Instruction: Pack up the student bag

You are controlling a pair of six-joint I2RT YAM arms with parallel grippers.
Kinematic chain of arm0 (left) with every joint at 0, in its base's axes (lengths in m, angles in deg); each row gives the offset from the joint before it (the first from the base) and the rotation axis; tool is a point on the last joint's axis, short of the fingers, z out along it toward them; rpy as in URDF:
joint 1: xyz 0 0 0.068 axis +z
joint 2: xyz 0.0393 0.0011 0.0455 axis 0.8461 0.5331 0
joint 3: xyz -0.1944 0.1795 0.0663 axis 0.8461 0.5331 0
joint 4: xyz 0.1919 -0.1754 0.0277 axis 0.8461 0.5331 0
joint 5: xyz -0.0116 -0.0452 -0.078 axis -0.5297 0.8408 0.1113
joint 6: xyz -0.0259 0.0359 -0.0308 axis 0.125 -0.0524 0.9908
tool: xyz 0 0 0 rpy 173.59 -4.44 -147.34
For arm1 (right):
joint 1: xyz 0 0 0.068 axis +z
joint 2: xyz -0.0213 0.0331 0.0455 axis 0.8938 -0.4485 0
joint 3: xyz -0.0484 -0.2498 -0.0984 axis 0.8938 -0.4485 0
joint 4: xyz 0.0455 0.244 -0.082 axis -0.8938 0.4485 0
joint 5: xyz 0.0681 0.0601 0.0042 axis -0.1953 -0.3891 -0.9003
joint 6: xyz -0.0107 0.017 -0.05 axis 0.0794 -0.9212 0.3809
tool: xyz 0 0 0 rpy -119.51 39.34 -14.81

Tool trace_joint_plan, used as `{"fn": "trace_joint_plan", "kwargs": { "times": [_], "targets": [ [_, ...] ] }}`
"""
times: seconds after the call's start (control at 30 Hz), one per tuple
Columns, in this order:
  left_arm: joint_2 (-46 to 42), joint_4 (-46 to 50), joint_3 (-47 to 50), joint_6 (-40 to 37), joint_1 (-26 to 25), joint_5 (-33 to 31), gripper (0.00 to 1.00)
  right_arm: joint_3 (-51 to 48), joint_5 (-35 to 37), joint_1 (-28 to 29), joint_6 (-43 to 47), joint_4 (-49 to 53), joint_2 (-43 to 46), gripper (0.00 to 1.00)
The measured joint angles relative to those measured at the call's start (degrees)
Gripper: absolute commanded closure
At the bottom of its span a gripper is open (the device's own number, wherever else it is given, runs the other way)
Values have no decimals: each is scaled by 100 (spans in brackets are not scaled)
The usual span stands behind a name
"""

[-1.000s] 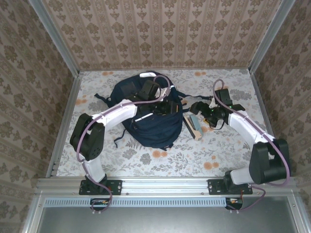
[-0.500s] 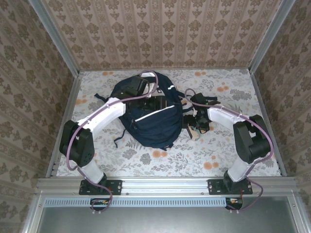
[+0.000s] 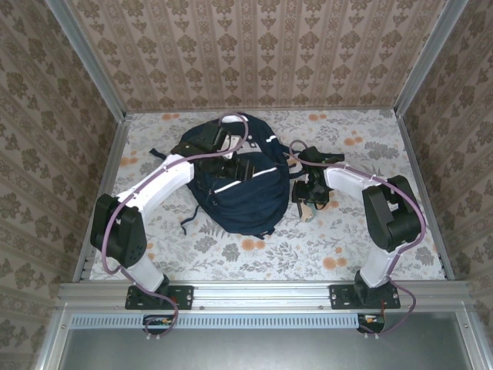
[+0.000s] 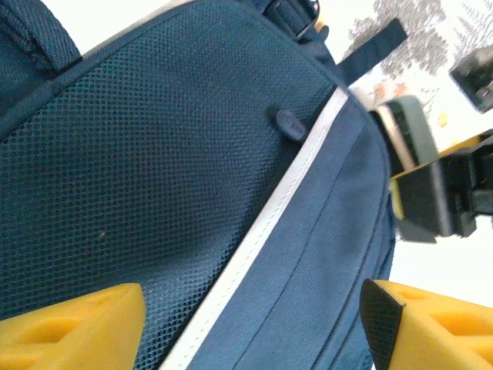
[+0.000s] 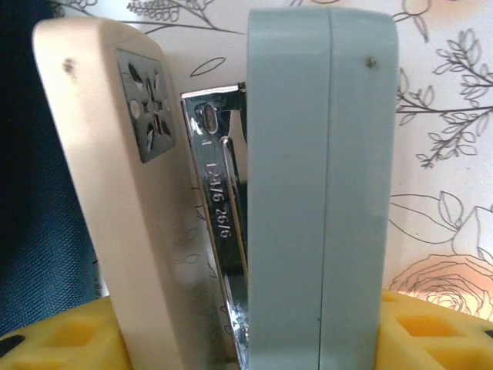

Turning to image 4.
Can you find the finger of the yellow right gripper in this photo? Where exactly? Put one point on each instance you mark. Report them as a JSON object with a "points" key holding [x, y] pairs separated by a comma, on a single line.
{"points": [[398, 200]]}

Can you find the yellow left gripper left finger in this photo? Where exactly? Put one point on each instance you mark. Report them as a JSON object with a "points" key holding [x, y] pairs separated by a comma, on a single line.
{"points": [[69, 335]]}

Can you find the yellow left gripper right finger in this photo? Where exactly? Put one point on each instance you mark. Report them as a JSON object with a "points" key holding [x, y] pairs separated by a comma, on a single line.
{"points": [[435, 335]]}

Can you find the navy blue backpack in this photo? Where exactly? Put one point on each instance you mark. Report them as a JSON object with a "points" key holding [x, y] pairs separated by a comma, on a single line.
{"points": [[154, 173]]}

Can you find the floral patterned table covering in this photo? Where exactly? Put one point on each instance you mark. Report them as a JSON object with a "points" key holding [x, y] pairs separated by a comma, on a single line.
{"points": [[435, 266]]}

